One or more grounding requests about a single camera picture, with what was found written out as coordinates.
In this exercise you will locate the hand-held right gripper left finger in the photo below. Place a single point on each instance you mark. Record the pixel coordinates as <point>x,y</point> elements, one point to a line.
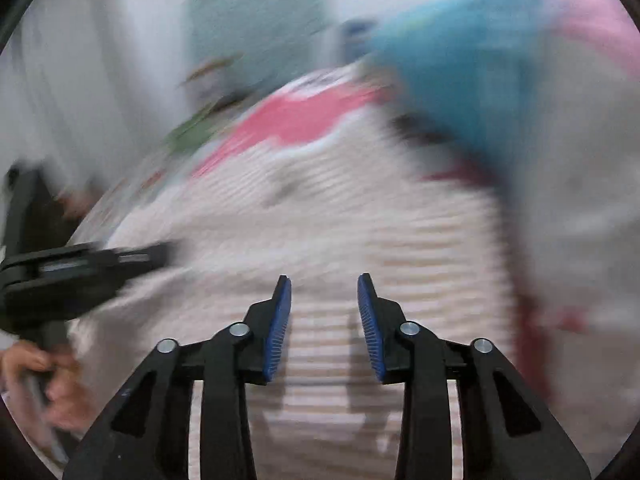
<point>277,330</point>

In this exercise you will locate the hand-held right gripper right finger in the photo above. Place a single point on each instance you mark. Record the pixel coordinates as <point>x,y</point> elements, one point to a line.
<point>371,330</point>

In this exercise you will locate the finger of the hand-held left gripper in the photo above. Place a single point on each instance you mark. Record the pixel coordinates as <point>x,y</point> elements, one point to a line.
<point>145,262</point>

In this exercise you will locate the tan white checked knit coat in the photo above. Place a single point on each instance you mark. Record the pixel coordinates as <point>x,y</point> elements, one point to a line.
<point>350,220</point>

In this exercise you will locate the person's left hand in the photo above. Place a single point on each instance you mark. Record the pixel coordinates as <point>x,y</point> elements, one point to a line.
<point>65,390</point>

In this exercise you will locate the grey curtain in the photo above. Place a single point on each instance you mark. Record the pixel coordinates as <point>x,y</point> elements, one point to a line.
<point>55,85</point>

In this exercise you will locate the wooden chair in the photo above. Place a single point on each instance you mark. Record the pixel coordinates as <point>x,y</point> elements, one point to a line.
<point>210,72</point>

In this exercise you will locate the pink white fleece blanket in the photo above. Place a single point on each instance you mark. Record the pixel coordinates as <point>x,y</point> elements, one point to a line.
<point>300,115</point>

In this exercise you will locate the teal floral hanging cloth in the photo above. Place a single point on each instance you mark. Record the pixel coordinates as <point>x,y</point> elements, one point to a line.
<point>260,20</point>

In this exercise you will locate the pink white quilt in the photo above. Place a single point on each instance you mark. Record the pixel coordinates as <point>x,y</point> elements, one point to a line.
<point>590,160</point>

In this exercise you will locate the blue patterned pillow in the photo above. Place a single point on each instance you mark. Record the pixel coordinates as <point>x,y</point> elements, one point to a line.
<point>460,60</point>

